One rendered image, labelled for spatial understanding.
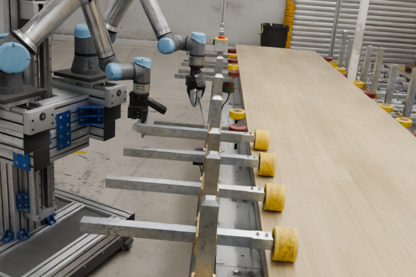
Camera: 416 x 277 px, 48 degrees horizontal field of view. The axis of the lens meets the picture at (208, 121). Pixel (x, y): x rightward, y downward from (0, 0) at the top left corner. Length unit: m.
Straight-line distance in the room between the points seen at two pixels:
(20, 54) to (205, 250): 1.15
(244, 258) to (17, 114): 1.01
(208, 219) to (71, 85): 1.62
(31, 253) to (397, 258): 1.71
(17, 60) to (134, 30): 8.10
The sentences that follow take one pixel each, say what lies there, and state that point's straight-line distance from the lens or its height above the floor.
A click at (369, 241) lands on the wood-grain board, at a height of 0.90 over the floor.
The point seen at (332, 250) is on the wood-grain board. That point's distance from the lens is 1.28.
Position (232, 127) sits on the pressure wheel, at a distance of 2.08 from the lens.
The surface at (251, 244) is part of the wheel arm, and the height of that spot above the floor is 0.94.
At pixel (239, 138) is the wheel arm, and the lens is 1.84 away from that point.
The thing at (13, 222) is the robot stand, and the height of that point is 0.33.
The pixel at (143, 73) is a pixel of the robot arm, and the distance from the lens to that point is 2.03.
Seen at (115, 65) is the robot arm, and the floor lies 1.16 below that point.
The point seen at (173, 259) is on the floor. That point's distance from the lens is 2.75.
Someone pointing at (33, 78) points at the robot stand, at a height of 1.04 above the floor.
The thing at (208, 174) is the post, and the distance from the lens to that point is 1.11.
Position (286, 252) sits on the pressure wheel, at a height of 0.94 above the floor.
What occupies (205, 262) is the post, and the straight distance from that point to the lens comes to 0.93.
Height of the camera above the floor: 1.55
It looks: 18 degrees down
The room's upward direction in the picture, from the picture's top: 5 degrees clockwise
